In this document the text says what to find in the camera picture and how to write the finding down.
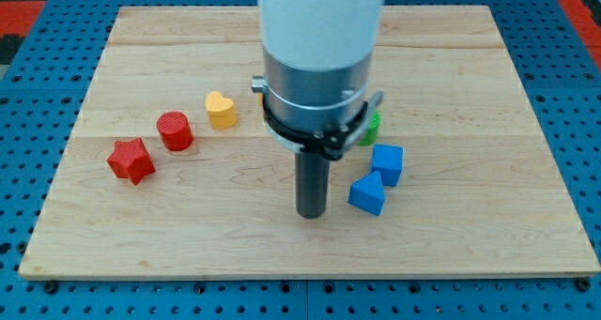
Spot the green block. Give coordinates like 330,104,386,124
359,111,381,146

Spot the red star block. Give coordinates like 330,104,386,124
107,138,156,185

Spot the light wooden board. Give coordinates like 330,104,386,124
20,6,600,281

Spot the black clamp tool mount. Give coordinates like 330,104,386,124
251,76,384,161

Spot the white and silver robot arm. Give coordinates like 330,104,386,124
252,0,384,219

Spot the blue cube block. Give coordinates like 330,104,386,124
371,144,405,187

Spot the red cylinder block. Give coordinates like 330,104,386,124
156,111,193,151

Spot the blue triangle block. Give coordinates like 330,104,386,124
347,171,386,216

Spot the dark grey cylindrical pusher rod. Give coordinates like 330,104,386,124
295,153,330,219

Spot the yellow heart block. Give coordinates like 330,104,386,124
205,91,238,130

